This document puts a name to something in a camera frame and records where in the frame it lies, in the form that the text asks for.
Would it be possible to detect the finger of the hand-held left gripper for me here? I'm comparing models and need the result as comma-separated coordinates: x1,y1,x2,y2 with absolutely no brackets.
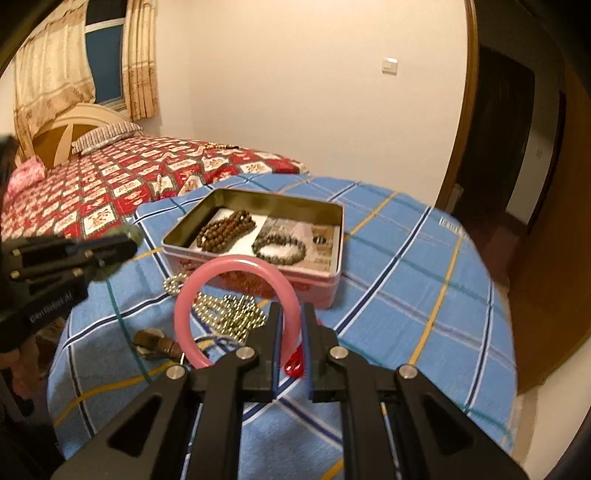
11,232,140,274
9,262,110,297

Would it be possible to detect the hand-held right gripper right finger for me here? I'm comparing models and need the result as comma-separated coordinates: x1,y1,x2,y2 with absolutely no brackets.
300,302,529,480

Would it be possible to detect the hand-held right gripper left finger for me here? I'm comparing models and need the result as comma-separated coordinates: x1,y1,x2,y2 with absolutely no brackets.
50,302,284,480

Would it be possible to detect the gold bead chain necklace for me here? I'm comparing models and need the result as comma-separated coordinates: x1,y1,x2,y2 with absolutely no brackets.
163,272,269,344

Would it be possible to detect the pink tin box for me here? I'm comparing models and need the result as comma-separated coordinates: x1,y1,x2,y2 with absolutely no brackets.
161,188,345,309

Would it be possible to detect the pink bangle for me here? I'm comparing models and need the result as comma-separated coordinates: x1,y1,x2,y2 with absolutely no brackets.
174,255,301,370

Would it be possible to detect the red knot tassel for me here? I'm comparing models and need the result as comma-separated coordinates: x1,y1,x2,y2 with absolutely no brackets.
283,348,305,377

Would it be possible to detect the printed paper sheet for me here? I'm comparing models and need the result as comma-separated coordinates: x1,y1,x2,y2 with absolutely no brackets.
252,215,340,274

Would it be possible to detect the pink pillow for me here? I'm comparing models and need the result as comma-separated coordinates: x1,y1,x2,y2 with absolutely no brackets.
7,156,47,195

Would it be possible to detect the red patterned quilt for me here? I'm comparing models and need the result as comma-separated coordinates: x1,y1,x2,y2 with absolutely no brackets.
0,134,310,241

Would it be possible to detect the cream bed headboard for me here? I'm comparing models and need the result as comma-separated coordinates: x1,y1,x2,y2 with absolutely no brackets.
16,102,132,169

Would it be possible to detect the striped pillow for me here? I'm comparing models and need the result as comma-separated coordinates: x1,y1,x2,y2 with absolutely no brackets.
71,121,144,157

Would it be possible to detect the blue plaid cloth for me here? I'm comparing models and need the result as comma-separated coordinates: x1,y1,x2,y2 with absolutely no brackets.
46,173,518,480

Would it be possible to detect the window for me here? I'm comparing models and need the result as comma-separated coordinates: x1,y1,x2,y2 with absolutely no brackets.
83,18,127,112

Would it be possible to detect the wide beige floral curtain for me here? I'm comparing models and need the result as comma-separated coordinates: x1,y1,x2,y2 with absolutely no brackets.
13,0,95,148

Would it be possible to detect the narrow beige floral curtain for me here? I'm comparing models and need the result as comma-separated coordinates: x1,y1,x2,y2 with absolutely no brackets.
122,0,160,121

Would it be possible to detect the wooden door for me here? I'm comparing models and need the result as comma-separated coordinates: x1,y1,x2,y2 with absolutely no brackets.
508,69,591,395

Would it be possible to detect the grey bead bracelet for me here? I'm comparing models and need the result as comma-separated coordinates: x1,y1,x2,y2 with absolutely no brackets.
252,232,308,267

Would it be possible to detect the brown wooden link bracelet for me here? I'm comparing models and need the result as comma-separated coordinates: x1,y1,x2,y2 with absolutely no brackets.
131,329,185,363

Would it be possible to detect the brown wooden bead bracelet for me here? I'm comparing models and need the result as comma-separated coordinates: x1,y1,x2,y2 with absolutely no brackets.
195,210,257,254

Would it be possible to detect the wooden door frame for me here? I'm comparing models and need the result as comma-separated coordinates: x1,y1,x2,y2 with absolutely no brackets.
434,0,481,217

